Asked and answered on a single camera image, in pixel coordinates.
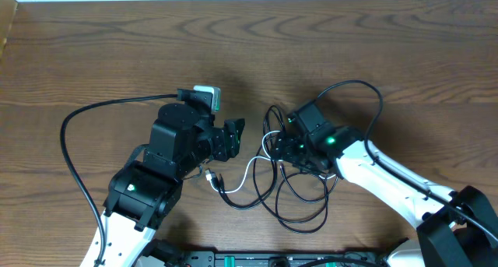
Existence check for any black usb cable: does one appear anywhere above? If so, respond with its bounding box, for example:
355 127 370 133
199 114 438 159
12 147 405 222
251 104 339 234
212 134 279 211

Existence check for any white usb cable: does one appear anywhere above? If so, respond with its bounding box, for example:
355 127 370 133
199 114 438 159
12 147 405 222
205 130 336 195

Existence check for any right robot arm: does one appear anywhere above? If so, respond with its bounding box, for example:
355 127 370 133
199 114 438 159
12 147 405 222
269 101 497 266

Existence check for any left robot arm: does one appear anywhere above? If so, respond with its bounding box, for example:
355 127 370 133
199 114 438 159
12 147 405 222
82 102 245 266

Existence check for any cardboard side panel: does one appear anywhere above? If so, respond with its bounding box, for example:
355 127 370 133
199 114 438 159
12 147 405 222
0 0 18 56

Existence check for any left camera black cable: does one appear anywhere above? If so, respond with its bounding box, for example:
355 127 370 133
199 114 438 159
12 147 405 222
59 93 180 267

